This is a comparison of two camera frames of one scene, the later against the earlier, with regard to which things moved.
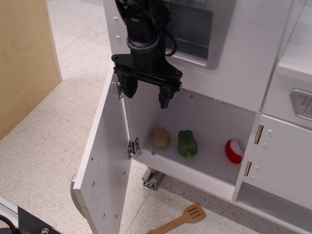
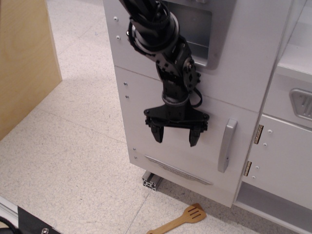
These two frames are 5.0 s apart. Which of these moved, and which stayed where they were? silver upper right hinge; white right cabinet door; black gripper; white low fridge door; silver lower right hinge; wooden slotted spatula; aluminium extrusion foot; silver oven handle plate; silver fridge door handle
Moved: white low fridge door; black gripper; silver fridge door handle
Stayed: wooden slotted spatula; silver lower right hinge; white right cabinet door; silver upper right hinge; silver oven handle plate; aluminium extrusion foot
